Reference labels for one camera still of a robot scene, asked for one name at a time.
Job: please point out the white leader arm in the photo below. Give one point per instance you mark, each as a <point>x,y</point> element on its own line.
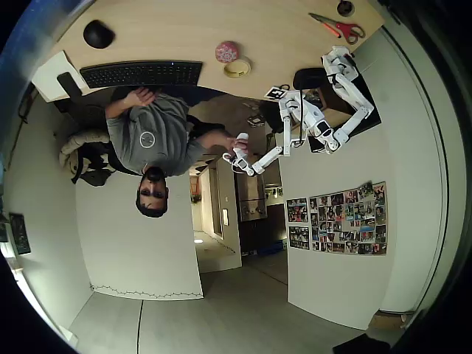
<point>285,134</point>

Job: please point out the yellow tape roll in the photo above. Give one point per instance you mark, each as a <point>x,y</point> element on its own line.
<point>237,69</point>

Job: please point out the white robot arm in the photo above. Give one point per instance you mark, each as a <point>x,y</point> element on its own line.
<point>350,88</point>

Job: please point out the man's right forearm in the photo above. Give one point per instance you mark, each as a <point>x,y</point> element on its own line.
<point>212,141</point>

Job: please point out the man's left forearm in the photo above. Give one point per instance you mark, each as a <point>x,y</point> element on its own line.
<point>116,109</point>

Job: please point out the pink round object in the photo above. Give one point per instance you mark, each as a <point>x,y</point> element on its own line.
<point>226,51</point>

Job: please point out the man's right hand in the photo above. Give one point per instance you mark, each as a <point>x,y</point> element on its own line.
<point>240,146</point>

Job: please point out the man's left hand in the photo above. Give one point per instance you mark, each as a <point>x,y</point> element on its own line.
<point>142,96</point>

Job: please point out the black white marker tag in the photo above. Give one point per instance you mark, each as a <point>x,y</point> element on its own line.
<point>276,93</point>

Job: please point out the black rounded object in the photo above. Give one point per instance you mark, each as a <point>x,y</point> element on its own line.
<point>309,77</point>

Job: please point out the black flat panel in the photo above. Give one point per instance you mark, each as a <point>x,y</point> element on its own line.
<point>315,145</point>

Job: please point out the stainless steel fridge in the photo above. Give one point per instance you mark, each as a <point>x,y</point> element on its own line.
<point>250,195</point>

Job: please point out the small photo sheet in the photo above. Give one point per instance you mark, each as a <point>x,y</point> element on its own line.
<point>299,237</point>
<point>297,210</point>

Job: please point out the black desk grommet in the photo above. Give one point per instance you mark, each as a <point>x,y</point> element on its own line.
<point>345,7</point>

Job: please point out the large photo collage board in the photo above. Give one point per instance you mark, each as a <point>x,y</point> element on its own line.
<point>348,217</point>

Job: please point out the man in grey sweatshirt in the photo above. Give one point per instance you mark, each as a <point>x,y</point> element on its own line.
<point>147,129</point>

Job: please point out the black keyboard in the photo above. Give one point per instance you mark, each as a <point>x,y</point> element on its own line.
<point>142,73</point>

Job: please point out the black bag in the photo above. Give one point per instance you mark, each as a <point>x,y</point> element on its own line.
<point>94,166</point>

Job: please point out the black computer mouse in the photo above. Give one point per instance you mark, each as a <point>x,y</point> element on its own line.
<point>97,34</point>

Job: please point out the cream padded jacket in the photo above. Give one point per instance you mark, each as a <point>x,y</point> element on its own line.
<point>79,144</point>

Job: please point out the white paper sheet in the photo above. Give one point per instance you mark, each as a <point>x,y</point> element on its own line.
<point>51,73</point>

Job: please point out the dark framed picture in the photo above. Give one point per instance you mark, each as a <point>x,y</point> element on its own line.
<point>20,234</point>

